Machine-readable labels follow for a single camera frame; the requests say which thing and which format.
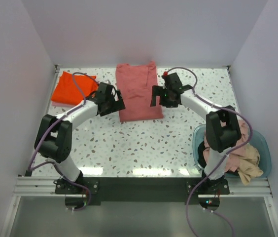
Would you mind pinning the folded orange t shirt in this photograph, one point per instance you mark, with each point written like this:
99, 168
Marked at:
68, 75

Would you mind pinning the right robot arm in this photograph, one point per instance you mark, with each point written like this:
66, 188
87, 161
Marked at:
222, 126

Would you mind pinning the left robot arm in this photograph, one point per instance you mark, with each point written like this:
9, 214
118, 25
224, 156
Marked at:
54, 137

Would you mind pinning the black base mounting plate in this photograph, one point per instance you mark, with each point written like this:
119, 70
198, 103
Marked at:
96, 190

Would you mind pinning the black garment in basket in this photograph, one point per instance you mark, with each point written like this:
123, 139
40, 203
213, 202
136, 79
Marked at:
203, 155

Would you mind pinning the dusty red t shirt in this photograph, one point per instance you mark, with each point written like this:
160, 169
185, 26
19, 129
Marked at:
135, 84

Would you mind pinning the crumpled beige t shirt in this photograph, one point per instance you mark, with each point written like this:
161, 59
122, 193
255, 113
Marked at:
249, 165

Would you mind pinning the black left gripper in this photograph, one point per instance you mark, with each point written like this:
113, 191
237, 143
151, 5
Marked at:
118, 105

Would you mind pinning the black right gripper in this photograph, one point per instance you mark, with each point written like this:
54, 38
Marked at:
158, 91

